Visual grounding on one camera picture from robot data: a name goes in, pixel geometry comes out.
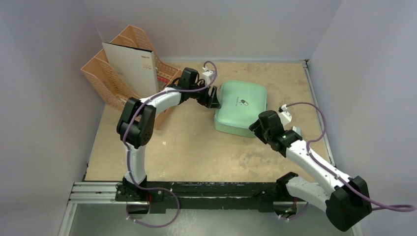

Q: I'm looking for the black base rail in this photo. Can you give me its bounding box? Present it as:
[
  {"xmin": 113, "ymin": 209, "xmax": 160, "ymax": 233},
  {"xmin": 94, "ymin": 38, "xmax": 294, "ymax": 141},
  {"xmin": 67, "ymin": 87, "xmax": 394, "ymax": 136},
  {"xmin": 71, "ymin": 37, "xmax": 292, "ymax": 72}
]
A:
[{"xmin": 115, "ymin": 179, "xmax": 301, "ymax": 217}]

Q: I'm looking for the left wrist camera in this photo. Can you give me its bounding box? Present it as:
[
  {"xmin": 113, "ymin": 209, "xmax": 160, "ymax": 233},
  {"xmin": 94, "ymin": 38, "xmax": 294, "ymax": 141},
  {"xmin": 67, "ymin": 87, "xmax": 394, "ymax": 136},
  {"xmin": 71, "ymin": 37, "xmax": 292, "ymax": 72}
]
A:
[{"xmin": 200, "ymin": 67, "xmax": 217, "ymax": 86}]

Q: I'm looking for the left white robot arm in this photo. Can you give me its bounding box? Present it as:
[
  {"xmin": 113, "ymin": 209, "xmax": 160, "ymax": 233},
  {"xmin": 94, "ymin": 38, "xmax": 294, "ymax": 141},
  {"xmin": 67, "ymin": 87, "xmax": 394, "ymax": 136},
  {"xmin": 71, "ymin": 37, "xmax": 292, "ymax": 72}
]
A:
[{"xmin": 117, "ymin": 66, "xmax": 220, "ymax": 201}]

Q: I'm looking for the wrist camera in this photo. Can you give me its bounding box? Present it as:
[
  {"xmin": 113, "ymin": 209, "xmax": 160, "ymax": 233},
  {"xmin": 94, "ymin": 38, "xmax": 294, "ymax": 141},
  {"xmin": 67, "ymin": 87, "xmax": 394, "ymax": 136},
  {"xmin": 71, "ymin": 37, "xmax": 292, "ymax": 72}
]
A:
[
  {"xmin": 200, "ymin": 67, "xmax": 217, "ymax": 86},
  {"xmin": 278, "ymin": 104, "xmax": 292, "ymax": 126}
]

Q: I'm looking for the mint green case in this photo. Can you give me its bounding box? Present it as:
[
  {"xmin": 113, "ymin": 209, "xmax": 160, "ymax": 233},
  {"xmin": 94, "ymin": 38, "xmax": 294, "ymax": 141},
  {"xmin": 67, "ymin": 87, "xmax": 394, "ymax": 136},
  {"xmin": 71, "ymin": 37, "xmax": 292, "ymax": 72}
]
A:
[{"xmin": 214, "ymin": 80, "xmax": 268, "ymax": 138}]

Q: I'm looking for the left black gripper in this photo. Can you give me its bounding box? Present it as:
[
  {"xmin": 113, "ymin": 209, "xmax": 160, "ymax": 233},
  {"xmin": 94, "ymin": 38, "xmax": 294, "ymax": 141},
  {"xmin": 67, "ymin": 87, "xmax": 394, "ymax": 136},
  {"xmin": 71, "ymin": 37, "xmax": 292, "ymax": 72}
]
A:
[{"xmin": 189, "ymin": 81, "xmax": 220, "ymax": 109}]

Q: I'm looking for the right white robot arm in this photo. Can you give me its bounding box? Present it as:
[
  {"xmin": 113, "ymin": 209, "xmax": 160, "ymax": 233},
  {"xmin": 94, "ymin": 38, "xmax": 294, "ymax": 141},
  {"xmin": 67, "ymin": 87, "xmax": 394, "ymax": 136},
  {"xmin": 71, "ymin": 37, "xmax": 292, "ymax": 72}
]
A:
[{"xmin": 249, "ymin": 110, "xmax": 372, "ymax": 232}]

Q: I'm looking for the peach plastic file organizer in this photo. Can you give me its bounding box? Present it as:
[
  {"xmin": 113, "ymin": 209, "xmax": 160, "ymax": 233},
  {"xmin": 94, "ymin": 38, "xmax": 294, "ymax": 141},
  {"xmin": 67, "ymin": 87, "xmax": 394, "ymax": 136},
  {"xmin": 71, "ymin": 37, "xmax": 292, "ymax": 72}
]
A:
[{"xmin": 81, "ymin": 25, "xmax": 182, "ymax": 110}]

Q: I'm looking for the white booklet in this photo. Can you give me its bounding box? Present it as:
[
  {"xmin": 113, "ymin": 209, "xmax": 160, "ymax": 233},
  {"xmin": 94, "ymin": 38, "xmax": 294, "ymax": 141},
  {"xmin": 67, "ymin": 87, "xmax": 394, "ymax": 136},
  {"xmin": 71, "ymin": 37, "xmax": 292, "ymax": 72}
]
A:
[{"xmin": 102, "ymin": 42, "xmax": 159, "ymax": 97}]

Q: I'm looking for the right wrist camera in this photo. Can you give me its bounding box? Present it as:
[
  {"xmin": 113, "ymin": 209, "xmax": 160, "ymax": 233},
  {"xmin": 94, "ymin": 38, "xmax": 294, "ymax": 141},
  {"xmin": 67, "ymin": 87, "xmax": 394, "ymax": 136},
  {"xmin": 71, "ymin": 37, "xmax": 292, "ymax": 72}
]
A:
[{"xmin": 278, "ymin": 104, "xmax": 292, "ymax": 126}]

